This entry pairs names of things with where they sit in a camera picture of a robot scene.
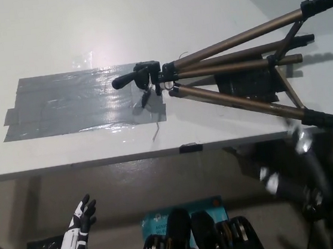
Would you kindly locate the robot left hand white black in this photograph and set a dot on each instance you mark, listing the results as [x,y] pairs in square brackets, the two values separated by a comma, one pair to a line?
[75,246]

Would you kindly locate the bronze tripod with black head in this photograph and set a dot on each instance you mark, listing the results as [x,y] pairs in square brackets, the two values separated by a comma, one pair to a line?
[223,69]

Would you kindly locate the small black tape strip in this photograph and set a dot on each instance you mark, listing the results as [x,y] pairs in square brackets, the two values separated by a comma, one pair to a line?
[190,147]

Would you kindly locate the black tape patch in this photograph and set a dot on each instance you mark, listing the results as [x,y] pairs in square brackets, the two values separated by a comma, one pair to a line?
[240,84]

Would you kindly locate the grey duct tape patch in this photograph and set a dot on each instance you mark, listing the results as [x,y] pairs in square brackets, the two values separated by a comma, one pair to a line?
[62,106]

